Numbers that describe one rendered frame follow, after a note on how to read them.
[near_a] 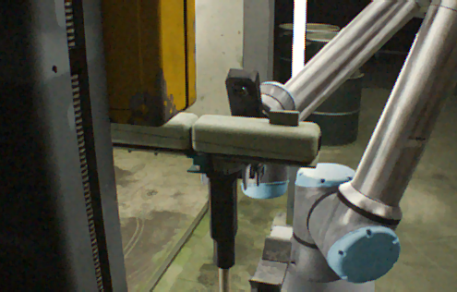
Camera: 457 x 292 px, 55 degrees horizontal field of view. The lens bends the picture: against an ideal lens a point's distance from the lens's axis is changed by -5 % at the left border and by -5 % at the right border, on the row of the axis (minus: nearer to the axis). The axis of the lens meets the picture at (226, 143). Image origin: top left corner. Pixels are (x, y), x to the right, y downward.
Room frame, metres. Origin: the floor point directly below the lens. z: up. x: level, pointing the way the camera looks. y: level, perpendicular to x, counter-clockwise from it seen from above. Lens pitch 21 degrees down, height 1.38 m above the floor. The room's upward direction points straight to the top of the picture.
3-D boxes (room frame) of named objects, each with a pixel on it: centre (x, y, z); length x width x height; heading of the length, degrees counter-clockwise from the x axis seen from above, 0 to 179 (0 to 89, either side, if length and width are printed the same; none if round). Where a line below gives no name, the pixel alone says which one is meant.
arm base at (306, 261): (1.05, -0.25, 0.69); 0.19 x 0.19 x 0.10
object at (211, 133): (0.58, 0.12, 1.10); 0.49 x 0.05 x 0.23; 73
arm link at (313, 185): (1.04, -0.25, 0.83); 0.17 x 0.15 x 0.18; 10
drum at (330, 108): (3.78, -0.85, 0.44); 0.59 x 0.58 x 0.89; 178
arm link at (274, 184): (0.85, -0.07, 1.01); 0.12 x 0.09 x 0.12; 10
